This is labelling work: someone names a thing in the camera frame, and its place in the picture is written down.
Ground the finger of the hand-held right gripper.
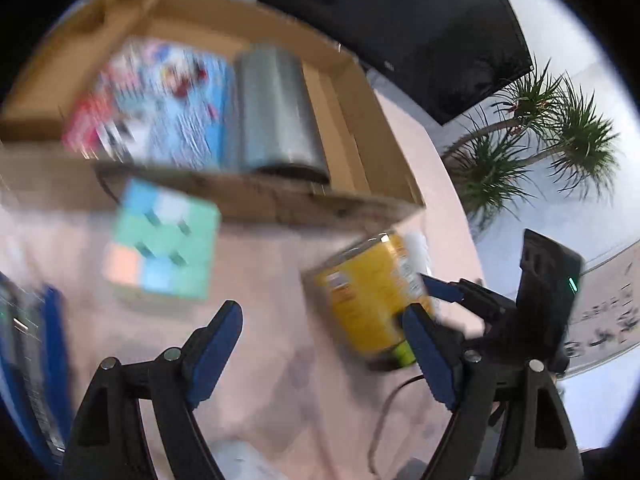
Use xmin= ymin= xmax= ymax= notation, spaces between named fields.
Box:
xmin=419 ymin=273 xmax=517 ymax=330

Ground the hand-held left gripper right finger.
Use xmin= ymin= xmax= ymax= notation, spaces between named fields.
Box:
xmin=401 ymin=304 xmax=586 ymax=480

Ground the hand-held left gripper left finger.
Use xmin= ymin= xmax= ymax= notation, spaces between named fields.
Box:
xmin=60 ymin=300 xmax=244 ymax=480

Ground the yellow tin can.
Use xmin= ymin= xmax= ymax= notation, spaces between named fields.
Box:
xmin=304 ymin=231 xmax=437 ymax=372

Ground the brown cardboard box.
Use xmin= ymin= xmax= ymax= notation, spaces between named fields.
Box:
xmin=0 ymin=0 xmax=426 ymax=228

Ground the white printed board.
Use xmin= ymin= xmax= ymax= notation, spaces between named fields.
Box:
xmin=564 ymin=246 xmax=640 ymax=376

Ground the pastel puzzle cube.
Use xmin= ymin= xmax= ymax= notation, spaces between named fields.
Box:
xmin=102 ymin=177 xmax=222 ymax=306

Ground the green palm plant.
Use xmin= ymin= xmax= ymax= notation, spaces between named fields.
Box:
xmin=442 ymin=57 xmax=622 ymax=233

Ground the blue plastic object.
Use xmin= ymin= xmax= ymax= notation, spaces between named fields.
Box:
xmin=0 ymin=271 xmax=72 ymax=463

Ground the grey metal can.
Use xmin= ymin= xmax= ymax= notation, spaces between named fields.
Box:
xmin=225 ymin=45 xmax=332 ymax=185

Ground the colourful printed carton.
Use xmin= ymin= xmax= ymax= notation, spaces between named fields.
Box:
xmin=62 ymin=37 xmax=236 ymax=171

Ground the black flat screen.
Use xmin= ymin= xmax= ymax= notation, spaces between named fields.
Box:
xmin=257 ymin=0 xmax=534 ymax=126

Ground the black cable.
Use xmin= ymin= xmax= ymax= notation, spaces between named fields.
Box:
xmin=367 ymin=375 xmax=427 ymax=474

